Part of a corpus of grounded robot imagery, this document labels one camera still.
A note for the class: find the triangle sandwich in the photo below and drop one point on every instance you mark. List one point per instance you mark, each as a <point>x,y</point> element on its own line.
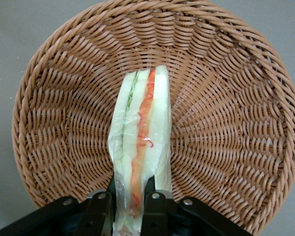
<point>142,123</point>

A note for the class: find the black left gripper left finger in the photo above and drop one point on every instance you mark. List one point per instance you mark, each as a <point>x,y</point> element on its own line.
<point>98,216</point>

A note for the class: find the brown round wicker basket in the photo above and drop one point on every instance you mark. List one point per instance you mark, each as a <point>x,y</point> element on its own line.
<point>211,98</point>

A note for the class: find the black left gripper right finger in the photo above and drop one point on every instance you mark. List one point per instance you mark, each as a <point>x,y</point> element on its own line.
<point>155,216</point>

